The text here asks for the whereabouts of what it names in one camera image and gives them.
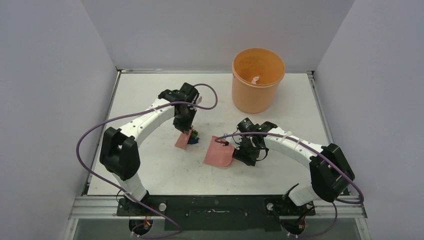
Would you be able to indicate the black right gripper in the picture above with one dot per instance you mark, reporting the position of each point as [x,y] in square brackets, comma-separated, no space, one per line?
[240,151]

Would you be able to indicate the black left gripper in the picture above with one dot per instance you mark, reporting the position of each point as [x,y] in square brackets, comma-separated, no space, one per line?
[185,127]

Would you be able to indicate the pink plastic hand brush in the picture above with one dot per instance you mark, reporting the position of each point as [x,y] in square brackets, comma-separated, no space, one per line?
[183,139]

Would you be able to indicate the blue paper scrap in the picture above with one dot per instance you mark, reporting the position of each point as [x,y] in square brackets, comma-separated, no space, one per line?
[193,140]

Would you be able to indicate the pink plastic dustpan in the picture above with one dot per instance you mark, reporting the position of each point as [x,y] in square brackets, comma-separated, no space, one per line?
[219,154]

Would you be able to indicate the orange plastic bucket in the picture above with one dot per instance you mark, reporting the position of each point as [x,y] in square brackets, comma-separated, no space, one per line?
[269,66]

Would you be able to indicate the white paper scrap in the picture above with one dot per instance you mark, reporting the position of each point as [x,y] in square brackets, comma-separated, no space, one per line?
[255,80]

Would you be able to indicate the green paper scrap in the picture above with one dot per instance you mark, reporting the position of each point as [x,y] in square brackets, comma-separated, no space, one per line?
[194,134]

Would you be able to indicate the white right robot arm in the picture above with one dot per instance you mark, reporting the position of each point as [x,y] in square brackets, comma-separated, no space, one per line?
[330,172]

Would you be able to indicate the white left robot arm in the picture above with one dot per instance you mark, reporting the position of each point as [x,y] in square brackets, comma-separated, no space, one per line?
[119,152]

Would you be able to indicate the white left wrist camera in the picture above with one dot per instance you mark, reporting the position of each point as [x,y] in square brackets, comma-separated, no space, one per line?
[197,100]

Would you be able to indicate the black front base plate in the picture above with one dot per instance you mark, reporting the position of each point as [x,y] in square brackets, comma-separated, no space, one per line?
[216,212]

